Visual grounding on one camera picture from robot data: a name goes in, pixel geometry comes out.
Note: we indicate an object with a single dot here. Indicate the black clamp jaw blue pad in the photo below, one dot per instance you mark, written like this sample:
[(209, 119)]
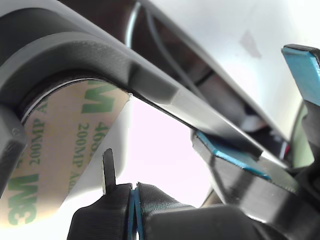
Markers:
[(302, 72), (230, 172)]

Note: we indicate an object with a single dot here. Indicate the green rounded object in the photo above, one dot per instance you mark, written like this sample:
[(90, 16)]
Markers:
[(302, 140)]

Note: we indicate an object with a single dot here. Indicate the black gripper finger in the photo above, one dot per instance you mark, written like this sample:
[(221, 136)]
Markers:
[(100, 220), (152, 200)]

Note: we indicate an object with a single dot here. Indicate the black clamp body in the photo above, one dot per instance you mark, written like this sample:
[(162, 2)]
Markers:
[(300, 220)]

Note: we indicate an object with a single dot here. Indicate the gray 3D-printed fixture holder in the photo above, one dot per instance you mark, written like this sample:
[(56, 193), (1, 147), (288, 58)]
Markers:
[(75, 50)]

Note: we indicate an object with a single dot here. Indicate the tan 3M tape liner film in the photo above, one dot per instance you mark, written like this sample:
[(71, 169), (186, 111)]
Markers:
[(57, 140)]

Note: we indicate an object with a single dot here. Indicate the white framed display device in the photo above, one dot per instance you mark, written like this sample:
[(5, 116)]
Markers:
[(162, 150)]

